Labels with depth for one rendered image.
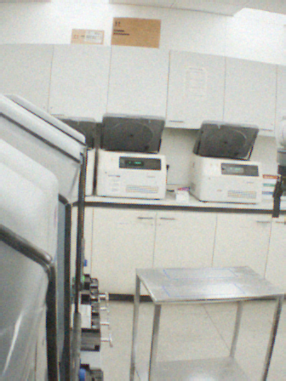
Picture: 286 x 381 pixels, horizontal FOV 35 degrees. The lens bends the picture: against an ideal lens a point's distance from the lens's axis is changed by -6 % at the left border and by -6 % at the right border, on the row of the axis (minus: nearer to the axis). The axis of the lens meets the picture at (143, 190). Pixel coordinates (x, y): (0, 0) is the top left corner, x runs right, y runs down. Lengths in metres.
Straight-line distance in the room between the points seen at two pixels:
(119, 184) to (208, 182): 0.73
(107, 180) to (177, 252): 0.83
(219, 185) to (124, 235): 0.88
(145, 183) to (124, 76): 0.95
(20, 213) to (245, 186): 3.75
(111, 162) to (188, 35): 1.53
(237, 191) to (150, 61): 1.34
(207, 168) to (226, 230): 0.55
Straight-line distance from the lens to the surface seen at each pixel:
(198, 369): 2.51
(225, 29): 4.72
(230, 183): 4.02
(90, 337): 1.63
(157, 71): 4.17
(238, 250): 4.15
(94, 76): 4.13
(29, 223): 0.36
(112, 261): 3.99
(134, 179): 3.87
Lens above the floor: 1.50
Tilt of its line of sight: 8 degrees down
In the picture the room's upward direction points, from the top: 4 degrees clockwise
